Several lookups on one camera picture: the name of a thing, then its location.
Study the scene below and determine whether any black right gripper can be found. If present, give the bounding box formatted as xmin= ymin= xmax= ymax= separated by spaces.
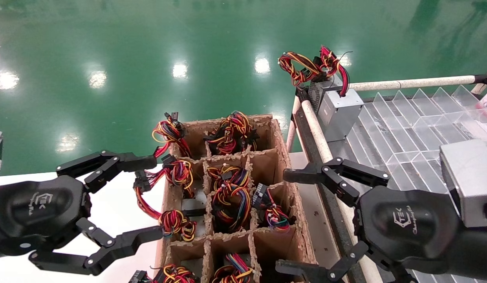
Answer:
xmin=275 ymin=156 xmax=470 ymax=283

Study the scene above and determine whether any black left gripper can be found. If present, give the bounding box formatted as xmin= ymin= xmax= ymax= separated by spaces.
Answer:
xmin=0 ymin=151 xmax=164 ymax=276

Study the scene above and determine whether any silver power supply with cables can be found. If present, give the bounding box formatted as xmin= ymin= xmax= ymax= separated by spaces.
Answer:
xmin=278 ymin=45 xmax=364 ymax=143
xmin=211 ymin=254 xmax=254 ymax=283
xmin=207 ymin=164 xmax=251 ymax=191
xmin=252 ymin=184 xmax=296 ymax=232
xmin=227 ymin=111 xmax=260 ymax=154

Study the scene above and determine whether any brown cardboard divider box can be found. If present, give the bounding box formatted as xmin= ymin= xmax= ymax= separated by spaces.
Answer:
xmin=157 ymin=114 xmax=319 ymax=283

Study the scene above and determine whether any cream rack leg pipe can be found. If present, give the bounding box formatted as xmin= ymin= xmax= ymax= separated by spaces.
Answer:
xmin=286 ymin=96 xmax=302 ymax=153

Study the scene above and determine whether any clear acrylic divider tray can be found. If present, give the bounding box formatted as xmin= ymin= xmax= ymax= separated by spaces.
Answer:
xmin=342 ymin=85 xmax=487 ymax=283

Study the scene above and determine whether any black rack rail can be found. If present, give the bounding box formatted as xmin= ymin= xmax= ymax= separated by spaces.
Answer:
xmin=295 ymin=106 xmax=364 ymax=283

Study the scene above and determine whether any wire bundle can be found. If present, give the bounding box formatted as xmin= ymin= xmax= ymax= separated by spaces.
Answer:
xmin=211 ymin=185 xmax=253 ymax=233
xmin=130 ymin=264 xmax=200 ymax=283
xmin=134 ymin=170 xmax=207 ymax=241
xmin=161 ymin=154 xmax=195 ymax=199
xmin=151 ymin=112 xmax=194 ymax=158

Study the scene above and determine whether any wire bundle centre right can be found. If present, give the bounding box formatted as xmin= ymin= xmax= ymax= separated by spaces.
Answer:
xmin=161 ymin=154 xmax=195 ymax=199

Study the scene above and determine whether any wire bundle top right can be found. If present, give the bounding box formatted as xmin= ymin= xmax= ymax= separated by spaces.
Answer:
xmin=151 ymin=112 xmax=194 ymax=158

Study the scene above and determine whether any wire bundle far left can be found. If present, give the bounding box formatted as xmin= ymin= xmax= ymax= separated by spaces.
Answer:
xmin=130 ymin=264 xmax=200 ymax=283

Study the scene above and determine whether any wire bundle lower middle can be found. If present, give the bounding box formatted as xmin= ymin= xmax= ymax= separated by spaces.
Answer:
xmin=211 ymin=185 xmax=253 ymax=233

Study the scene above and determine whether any wire bundle right edge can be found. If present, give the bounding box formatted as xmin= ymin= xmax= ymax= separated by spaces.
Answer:
xmin=203 ymin=124 xmax=238 ymax=156

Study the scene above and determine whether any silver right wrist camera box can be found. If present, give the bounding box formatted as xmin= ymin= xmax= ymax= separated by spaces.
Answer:
xmin=440 ymin=139 xmax=487 ymax=228

